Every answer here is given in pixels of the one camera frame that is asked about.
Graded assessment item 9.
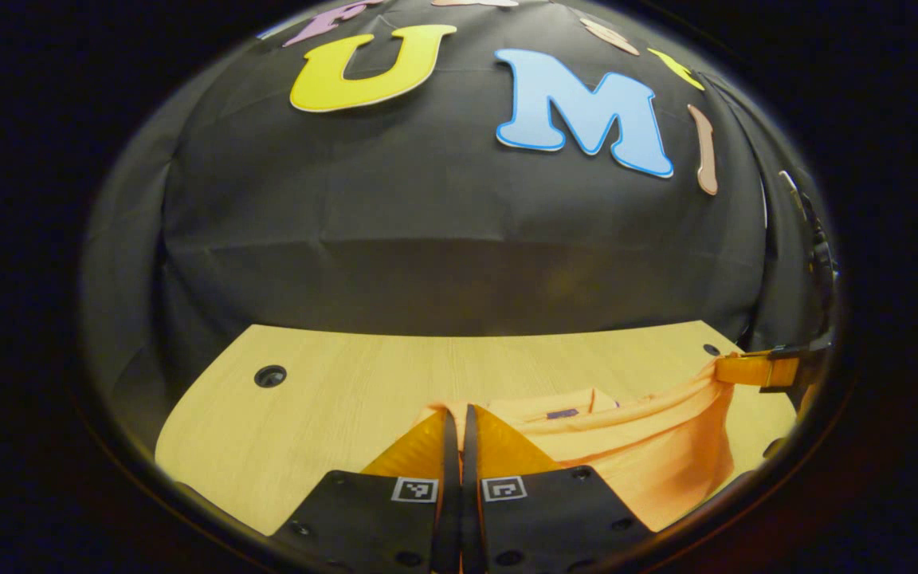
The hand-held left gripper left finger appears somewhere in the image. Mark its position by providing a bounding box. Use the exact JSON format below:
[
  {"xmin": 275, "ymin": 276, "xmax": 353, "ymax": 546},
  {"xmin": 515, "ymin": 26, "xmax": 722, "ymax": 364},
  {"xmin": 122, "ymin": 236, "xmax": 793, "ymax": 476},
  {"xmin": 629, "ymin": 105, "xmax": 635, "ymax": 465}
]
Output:
[{"xmin": 272, "ymin": 407, "xmax": 461, "ymax": 574}]

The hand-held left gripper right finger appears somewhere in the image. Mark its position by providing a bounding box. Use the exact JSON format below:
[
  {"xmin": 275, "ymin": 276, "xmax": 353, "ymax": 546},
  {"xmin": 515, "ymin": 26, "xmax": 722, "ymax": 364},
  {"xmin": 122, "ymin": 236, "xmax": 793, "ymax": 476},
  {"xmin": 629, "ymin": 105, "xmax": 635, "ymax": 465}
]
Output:
[{"xmin": 461, "ymin": 403, "xmax": 656, "ymax": 574}]

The orange T-shirt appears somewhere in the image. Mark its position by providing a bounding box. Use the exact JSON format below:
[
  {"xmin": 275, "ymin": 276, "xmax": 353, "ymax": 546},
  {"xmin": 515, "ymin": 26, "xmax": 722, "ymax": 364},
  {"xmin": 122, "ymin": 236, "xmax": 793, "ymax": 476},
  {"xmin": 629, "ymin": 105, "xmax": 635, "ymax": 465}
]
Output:
[{"xmin": 419, "ymin": 363, "xmax": 739, "ymax": 533}]

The black backdrop cloth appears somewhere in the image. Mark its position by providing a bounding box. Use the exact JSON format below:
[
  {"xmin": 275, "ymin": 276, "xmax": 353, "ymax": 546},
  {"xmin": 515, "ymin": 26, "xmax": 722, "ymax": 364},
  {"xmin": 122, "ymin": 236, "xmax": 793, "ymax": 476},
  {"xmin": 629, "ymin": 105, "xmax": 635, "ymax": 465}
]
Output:
[{"xmin": 80, "ymin": 0, "xmax": 836, "ymax": 447}]

